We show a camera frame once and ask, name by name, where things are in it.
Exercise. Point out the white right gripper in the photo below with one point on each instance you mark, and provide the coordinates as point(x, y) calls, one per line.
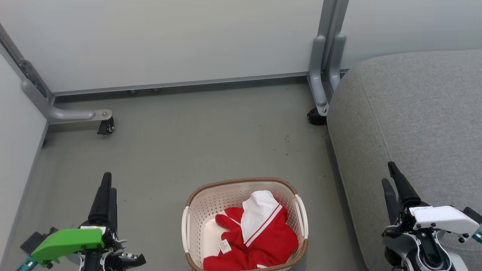
point(444, 220)

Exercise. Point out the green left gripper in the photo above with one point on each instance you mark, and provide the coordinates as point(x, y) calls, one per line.
point(67, 241)

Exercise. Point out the red garment with white trim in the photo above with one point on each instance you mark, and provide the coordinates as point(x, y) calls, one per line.
point(263, 222)

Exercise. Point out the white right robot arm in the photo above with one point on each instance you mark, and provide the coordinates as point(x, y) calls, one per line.
point(429, 256)

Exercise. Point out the grey fabric sofa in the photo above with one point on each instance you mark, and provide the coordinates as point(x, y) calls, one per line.
point(414, 113)

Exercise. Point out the black caster wheel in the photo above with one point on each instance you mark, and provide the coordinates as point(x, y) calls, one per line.
point(106, 126)
point(315, 117)

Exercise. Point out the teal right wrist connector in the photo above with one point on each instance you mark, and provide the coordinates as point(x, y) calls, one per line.
point(477, 235)

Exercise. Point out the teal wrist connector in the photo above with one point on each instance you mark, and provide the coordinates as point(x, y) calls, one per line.
point(477, 235)
point(25, 264)

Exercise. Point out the white perforated laundry basket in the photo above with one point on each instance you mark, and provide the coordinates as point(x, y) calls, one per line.
point(205, 210)

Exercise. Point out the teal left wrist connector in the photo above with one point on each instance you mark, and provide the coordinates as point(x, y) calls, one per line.
point(25, 264)

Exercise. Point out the small round levelling foot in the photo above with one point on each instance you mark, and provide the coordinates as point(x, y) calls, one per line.
point(156, 89)
point(133, 90)

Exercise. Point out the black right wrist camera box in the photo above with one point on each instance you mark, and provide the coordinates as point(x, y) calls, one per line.
point(473, 215)

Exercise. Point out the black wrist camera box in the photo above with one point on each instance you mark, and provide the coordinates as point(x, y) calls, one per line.
point(473, 215)
point(34, 241)

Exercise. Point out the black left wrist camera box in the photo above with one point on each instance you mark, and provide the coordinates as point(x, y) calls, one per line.
point(34, 241)

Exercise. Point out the grey partition post with foot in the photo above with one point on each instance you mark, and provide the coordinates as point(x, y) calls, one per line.
point(64, 113)

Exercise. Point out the grey partition bottom rail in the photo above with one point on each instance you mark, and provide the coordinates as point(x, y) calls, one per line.
point(180, 83)

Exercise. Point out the grey double partition post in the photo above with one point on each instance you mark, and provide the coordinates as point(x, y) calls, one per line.
point(324, 56)

